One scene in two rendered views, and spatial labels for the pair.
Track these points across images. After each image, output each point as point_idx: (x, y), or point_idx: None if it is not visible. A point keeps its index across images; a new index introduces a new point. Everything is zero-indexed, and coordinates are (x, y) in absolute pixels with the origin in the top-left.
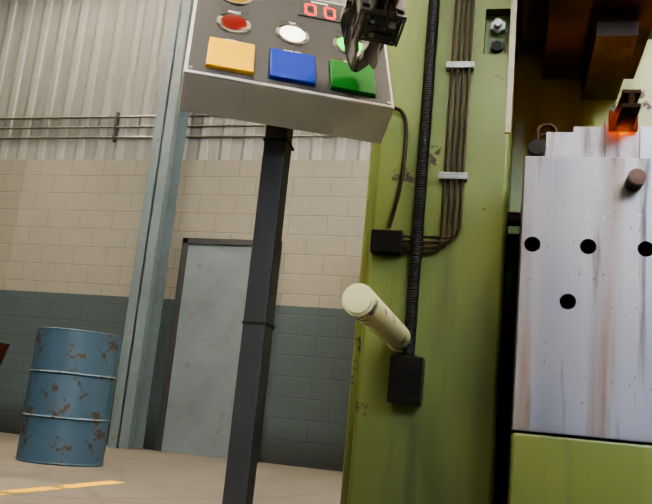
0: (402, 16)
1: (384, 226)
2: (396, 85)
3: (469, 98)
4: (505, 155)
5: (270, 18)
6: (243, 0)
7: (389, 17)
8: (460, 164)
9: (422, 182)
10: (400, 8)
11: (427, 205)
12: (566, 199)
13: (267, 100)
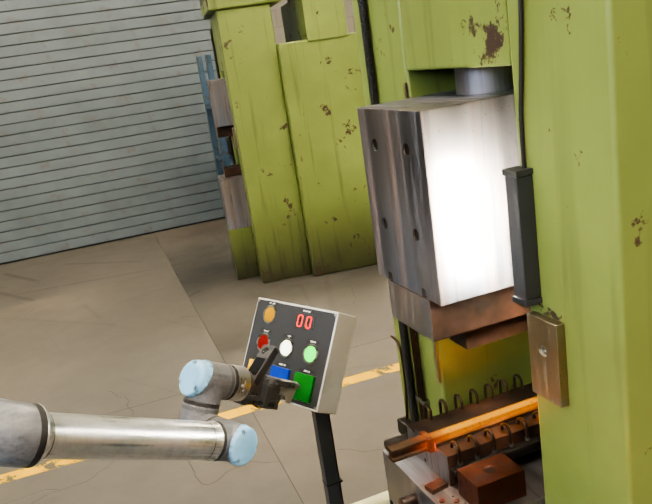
0: (261, 407)
1: (408, 414)
2: (396, 321)
3: (422, 346)
4: (441, 396)
5: (280, 333)
6: (271, 319)
7: (259, 405)
8: (426, 391)
9: (409, 399)
10: (262, 399)
11: (419, 411)
12: (397, 488)
13: None
